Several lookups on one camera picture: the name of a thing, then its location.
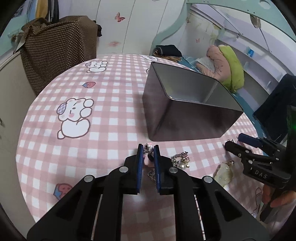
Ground pink checkered tablecloth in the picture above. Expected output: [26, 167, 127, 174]
[16, 54, 262, 240]

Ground silver chain pearl necklace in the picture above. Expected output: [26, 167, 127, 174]
[146, 151, 192, 183]

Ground cream bead bracelet pink charms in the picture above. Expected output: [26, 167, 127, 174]
[144, 143, 154, 168]

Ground hanging clothes row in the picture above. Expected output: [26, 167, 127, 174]
[35, 0, 59, 24]

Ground hanging dark navy garment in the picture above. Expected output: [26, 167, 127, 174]
[253, 74, 295, 143]

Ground pale jade pendant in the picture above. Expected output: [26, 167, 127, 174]
[214, 160, 234, 187]

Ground pink green rolled quilt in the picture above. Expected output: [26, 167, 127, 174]
[196, 45, 244, 93]

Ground white pillow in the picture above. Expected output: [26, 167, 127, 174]
[196, 56, 215, 72]

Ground blue small box on shelf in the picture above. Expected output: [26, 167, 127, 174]
[246, 47, 254, 58]

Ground dark metal tin box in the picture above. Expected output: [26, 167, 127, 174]
[142, 62, 244, 142]

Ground teal bunk bed frame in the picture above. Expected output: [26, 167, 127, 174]
[149, 1, 295, 53]

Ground right human hand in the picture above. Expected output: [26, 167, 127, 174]
[261, 185, 296, 209]

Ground folded dark clothes stack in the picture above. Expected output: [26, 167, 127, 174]
[152, 45, 182, 62]

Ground brown polka dot cloth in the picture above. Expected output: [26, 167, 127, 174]
[20, 16, 102, 94]

